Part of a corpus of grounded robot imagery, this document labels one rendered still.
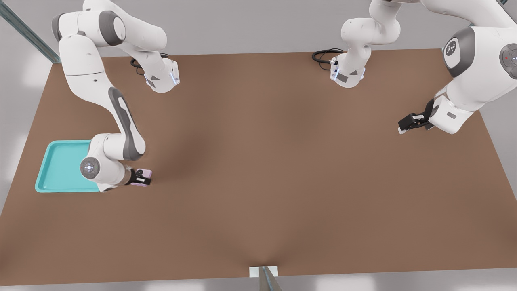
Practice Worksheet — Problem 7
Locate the pale blue-green tray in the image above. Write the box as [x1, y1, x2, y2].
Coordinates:
[35, 140, 101, 193]

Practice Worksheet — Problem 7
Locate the black cable loop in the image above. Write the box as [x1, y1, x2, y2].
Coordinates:
[311, 48, 346, 72]
[130, 53, 170, 76]

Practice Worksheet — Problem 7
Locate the silver frame post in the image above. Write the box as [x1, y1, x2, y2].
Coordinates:
[249, 266, 284, 291]
[0, 0, 62, 64]

